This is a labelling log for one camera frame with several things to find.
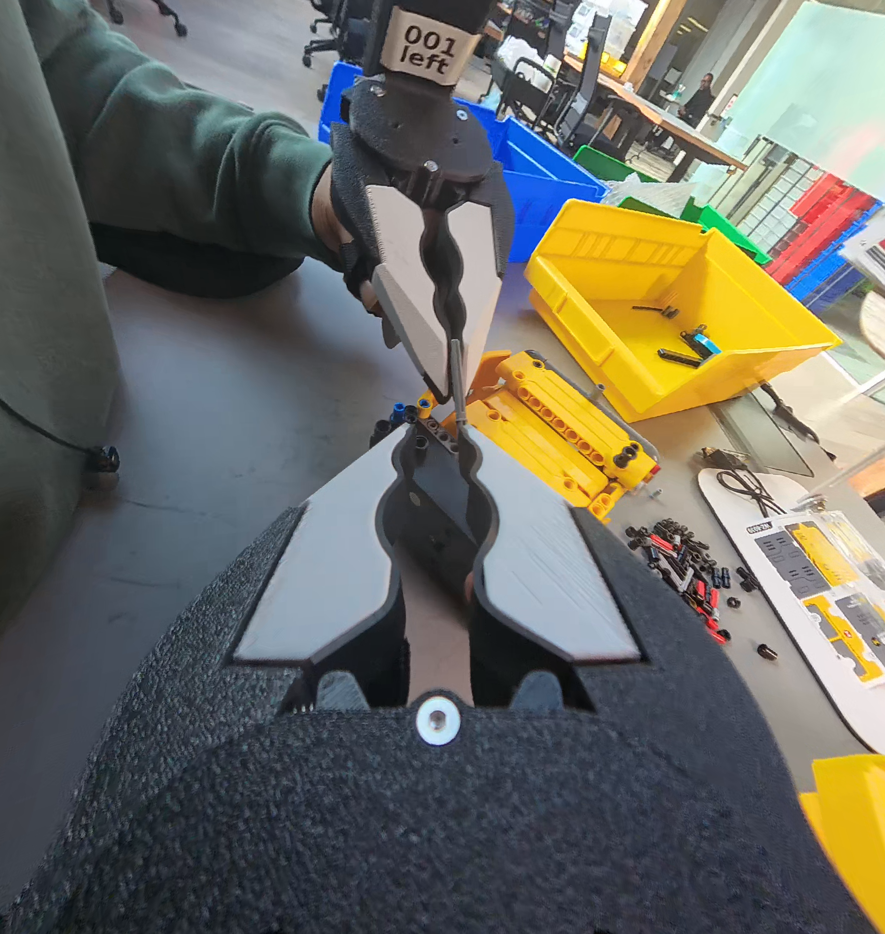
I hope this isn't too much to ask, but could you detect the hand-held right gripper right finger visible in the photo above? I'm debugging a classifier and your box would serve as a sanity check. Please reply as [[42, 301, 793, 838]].
[[453, 427, 644, 666]]

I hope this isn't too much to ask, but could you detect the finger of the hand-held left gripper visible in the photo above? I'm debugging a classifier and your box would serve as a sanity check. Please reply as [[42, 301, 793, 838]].
[[442, 200, 505, 380], [364, 184, 464, 404]]

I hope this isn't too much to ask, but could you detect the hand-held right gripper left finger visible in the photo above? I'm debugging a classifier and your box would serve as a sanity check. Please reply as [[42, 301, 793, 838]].
[[231, 425, 423, 687]]

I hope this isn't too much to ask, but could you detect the grey lego axle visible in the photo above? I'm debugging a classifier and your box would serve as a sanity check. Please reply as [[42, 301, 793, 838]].
[[448, 338, 474, 439]]

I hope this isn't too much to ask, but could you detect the yellow and black lego model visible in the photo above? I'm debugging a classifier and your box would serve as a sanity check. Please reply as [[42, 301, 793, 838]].
[[370, 349, 662, 592]]

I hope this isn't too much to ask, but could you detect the person's left forearm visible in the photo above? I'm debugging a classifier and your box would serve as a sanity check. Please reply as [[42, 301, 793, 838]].
[[19, 0, 334, 267]]

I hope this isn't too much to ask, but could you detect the black and blue lego piece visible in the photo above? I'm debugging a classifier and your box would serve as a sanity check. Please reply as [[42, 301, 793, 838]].
[[656, 323, 722, 368]]

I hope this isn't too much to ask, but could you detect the person's left hand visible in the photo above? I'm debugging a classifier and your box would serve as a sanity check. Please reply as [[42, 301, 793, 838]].
[[311, 164, 385, 316]]

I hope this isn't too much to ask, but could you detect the large blue plastic bin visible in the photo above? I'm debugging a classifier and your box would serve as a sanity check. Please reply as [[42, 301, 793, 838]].
[[453, 98, 610, 264]]

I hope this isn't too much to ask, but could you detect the black office chair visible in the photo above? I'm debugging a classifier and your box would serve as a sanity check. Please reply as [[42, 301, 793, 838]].
[[301, 0, 374, 70], [103, 0, 190, 39], [495, 11, 613, 150]]

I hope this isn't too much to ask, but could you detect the pile of black red pins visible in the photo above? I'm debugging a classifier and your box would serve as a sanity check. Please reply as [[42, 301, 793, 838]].
[[625, 518, 761, 647]]

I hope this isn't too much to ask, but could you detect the green plastic bin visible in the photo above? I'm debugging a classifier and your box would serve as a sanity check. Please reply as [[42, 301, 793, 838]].
[[572, 144, 662, 183], [679, 203, 773, 265]]

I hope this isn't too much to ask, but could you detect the clear plastic bag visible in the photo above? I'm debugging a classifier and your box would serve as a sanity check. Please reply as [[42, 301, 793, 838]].
[[603, 174, 700, 218]]

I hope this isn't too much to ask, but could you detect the wooden office desk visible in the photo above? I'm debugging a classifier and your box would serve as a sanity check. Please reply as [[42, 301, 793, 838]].
[[559, 51, 750, 183]]

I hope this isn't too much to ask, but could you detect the dark flat panel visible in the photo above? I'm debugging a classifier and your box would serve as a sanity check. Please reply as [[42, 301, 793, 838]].
[[708, 390, 815, 479]]

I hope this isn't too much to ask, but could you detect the yellow bin with few pieces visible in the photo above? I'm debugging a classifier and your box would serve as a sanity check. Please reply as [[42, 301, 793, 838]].
[[523, 197, 843, 424]]

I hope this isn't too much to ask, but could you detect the yellow grey sticker sheet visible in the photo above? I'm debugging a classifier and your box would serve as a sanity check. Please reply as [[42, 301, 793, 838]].
[[745, 511, 885, 690]]

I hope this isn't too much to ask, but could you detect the rack of red blue bins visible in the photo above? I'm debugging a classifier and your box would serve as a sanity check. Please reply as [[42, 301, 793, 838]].
[[734, 133, 885, 316]]

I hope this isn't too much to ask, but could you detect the person's green sweatshirt torso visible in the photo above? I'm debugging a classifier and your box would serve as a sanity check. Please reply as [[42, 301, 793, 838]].
[[0, 0, 126, 661]]

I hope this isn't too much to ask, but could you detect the yellow bin with many pieces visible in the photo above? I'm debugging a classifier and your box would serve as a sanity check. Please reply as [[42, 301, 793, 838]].
[[800, 755, 885, 934]]

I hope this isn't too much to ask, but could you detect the black cable with plug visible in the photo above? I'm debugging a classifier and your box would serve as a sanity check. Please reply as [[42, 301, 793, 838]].
[[694, 445, 788, 518]]

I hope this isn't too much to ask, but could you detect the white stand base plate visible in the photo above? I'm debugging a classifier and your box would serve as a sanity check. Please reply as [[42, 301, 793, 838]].
[[698, 467, 885, 756]]

